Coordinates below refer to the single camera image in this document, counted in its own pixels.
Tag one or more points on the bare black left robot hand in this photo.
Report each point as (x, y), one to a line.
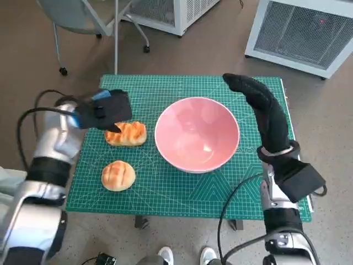
(114, 128)

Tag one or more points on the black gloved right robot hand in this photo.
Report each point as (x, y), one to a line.
(270, 118)

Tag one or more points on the long toy bread loaf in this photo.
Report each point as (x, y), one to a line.
(132, 135)

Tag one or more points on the round toy bread bun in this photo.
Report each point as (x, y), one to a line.
(118, 176)

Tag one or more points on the pink bowl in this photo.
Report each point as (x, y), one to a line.
(195, 132)

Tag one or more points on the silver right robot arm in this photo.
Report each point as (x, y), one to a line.
(281, 218)

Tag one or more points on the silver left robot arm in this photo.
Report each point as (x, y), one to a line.
(52, 138)

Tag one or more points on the green cutting mat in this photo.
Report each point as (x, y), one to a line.
(165, 193)

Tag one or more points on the white metal pole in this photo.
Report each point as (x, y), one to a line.
(116, 41)

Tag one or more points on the large white mesh cabinet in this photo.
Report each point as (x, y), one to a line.
(298, 36)

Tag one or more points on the person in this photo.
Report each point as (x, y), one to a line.
(8, 179)

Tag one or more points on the grey office chair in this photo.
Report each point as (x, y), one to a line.
(74, 13)

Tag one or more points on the small black device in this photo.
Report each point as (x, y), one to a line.
(106, 259)

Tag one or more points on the white shoe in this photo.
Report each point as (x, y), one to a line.
(165, 255)
(207, 256)

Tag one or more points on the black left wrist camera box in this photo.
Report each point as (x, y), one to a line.
(118, 107)

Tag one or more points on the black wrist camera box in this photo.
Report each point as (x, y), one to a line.
(118, 107)
(300, 182)

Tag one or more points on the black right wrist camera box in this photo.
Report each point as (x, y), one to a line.
(300, 182)

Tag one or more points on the black table bracket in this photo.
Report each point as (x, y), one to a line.
(141, 221)
(236, 225)

